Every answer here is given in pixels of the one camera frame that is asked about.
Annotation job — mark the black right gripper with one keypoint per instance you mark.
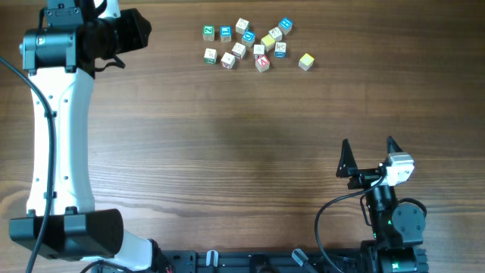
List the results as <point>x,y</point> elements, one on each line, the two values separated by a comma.
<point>348,167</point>

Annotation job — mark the white block green side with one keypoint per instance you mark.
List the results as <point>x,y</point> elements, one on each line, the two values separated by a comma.
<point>210,56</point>

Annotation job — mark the white block red V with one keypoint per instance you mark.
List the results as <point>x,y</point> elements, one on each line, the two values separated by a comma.
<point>228,60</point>

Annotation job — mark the white block red side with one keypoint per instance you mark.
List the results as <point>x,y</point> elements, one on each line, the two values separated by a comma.
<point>239,50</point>

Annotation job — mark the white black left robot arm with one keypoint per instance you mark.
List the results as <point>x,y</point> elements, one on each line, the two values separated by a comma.
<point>59,58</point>

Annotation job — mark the green Z letter block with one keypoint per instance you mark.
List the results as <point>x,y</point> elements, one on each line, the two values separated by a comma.
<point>208,32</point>

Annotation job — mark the lone yellow block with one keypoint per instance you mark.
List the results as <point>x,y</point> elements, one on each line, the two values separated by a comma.
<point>306,61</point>

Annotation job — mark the blue L letter block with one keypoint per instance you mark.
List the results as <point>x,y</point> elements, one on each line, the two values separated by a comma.
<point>226,33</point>

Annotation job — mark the white picture block top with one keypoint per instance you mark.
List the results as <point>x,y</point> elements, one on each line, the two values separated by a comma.
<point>242,25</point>

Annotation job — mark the white block blue bottom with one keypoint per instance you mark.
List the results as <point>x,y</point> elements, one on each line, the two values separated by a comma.
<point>280,50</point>

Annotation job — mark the red A letter block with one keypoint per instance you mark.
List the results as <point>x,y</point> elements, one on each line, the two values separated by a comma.
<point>262,63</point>

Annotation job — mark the blue D letter block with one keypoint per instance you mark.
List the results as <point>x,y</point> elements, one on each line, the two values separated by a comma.
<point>248,39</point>

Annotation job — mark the yellow block in cluster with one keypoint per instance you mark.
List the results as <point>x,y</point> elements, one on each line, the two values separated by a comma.
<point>268,42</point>

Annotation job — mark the small white centre block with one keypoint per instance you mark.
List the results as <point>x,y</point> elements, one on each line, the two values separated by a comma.
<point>258,51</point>

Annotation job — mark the white block blue side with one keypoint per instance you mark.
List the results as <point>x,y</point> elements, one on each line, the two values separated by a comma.
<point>276,34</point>

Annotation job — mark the blue block far right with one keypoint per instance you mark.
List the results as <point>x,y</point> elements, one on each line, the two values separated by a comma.
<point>285,26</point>

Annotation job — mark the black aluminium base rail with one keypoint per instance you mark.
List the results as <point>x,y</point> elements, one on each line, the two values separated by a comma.
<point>348,260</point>

